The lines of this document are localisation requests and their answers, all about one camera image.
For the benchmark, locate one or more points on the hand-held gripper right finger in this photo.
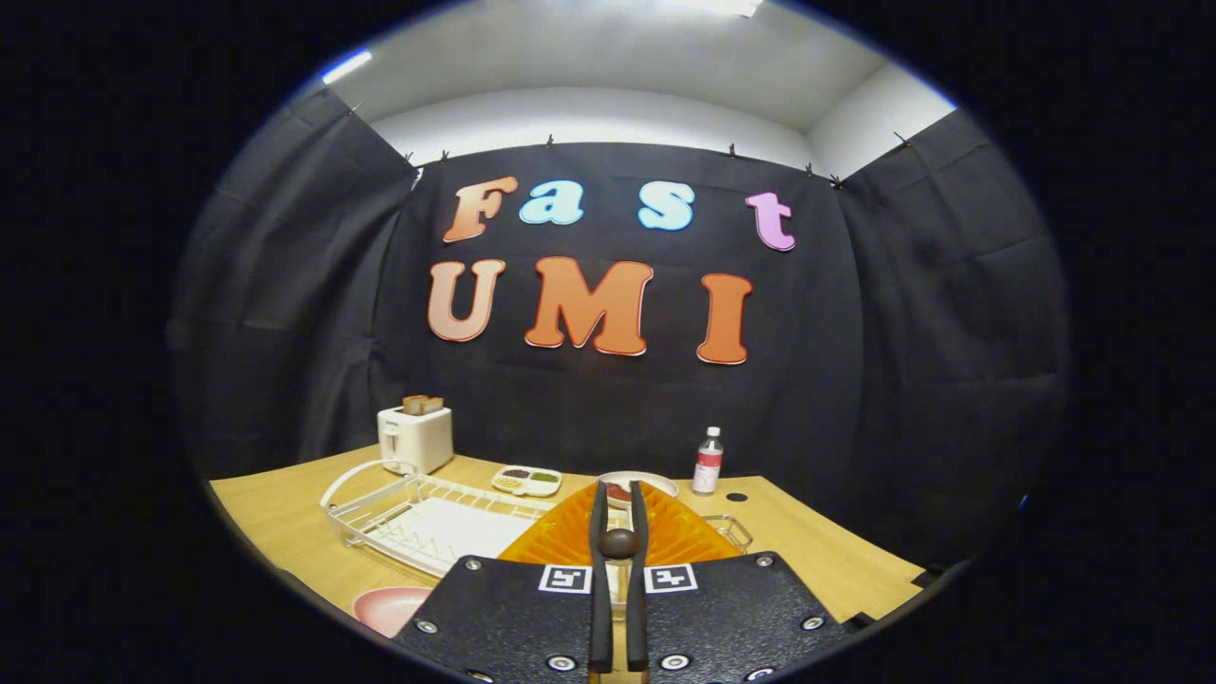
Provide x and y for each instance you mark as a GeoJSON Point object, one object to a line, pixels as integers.
{"type": "Point", "coordinates": [741, 617]}

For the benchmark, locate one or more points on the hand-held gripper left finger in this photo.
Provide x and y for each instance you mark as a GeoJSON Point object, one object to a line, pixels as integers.
{"type": "Point", "coordinates": [494, 617]}

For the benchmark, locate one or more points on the pink plate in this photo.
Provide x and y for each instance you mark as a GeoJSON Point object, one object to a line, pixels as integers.
{"type": "Point", "coordinates": [389, 608]}

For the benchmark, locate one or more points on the dark brown spoon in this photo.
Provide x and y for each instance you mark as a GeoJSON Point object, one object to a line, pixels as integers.
{"type": "Point", "coordinates": [619, 543]}

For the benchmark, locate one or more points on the white compartment dish with beans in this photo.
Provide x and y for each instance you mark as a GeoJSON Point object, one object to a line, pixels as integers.
{"type": "Point", "coordinates": [527, 482]}

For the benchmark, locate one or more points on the white round plate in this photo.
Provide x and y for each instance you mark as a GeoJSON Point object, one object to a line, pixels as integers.
{"type": "Point", "coordinates": [657, 481]}

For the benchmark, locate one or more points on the clear bottle with red label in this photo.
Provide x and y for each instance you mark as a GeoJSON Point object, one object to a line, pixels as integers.
{"type": "Point", "coordinates": [708, 470]}

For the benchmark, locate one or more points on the red meat slices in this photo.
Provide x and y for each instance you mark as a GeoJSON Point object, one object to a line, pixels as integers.
{"type": "Point", "coordinates": [617, 492]}

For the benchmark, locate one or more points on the white toaster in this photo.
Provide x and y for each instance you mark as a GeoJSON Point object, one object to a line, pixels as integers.
{"type": "Point", "coordinates": [418, 442]}

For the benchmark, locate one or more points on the black backdrop cloth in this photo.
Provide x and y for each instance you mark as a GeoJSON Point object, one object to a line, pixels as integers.
{"type": "Point", "coordinates": [589, 408]}

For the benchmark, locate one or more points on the ceiling light strip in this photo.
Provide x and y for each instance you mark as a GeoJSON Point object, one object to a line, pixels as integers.
{"type": "Point", "coordinates": [347, 66]}

